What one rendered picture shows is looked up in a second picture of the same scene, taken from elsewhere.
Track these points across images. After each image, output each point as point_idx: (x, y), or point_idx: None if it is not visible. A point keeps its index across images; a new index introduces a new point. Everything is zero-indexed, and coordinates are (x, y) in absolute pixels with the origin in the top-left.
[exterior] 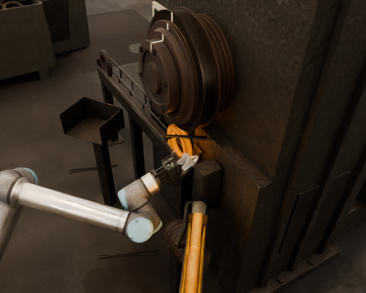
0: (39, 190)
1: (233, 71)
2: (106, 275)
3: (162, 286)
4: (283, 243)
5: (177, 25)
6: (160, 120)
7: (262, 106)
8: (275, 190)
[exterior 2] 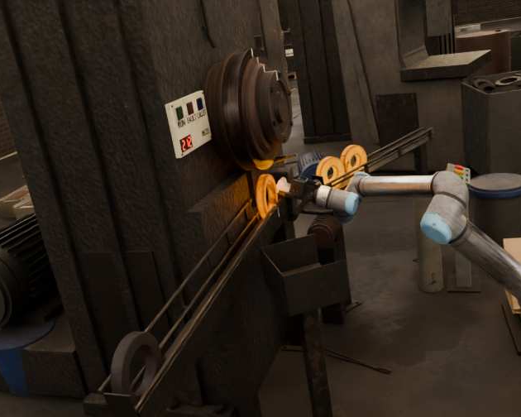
0: (423, 175)
1: None
2: (394, 355)
3: (346, 328)
4: None
5: (255, 55)
6: (236, 238)
7: None
8: None
